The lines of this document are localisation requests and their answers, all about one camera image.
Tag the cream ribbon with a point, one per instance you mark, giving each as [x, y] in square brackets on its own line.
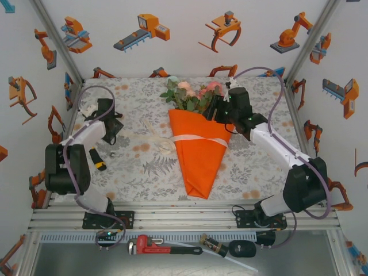
[201, 138]

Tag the pink cream rose spray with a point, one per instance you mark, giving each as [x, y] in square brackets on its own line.
[184, 85]

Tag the pale blue artificial flower stem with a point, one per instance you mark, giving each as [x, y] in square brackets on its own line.
[173, 79]

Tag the orange wrapping paper sheet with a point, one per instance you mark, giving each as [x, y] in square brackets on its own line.
[198, 166]

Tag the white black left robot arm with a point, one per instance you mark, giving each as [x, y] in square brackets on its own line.
[86, 132]

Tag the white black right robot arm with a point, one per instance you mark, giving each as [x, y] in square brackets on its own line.
[276, 143]

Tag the grey floral tablecloth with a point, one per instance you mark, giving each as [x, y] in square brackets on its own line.
[138, 97]

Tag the small circuit board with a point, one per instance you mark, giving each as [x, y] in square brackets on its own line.
[107, 234]

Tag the red pipe wrench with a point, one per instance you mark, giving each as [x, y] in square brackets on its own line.
[146, 244]

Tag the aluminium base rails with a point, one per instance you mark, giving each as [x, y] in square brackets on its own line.
[187, 222]

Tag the grey metal shelf plate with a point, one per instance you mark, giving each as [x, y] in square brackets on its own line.
[86, 261]

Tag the black brass cylinder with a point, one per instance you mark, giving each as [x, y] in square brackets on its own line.
[214, 245]

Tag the black round connector cap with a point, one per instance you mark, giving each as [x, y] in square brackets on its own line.
[266, 238]

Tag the black computer mouse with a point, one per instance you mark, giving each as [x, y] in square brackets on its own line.
[243, 248]

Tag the white plastic strip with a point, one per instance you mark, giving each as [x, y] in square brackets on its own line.
[230, 259]

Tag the aluminium side rail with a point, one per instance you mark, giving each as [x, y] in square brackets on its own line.
[72, 119]
[298, 129]

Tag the claw gripper wall sticker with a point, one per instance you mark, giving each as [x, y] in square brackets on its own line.
[20, 89]
[227, 24]

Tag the milling machine wall sticker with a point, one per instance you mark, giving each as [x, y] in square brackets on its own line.
[319, 54]
[76, 34]

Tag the aluminium frame post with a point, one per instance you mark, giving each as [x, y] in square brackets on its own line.
[307, 43]
[59, 43]

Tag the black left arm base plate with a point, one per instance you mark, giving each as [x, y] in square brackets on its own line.
[86, 222]

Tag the conveyor belt wall sticker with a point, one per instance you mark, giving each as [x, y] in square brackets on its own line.
[149, 26]
[349, 97]

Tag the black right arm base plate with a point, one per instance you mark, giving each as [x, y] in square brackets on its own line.
[241, 220]

